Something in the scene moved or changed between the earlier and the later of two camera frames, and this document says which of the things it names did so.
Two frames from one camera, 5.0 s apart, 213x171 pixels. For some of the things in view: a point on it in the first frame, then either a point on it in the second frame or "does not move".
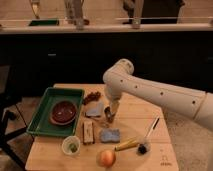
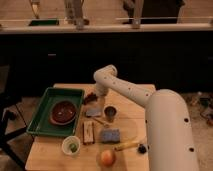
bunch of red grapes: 93,96 does not move
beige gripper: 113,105 -> 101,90
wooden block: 88,132 does not move
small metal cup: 109,114 does not move
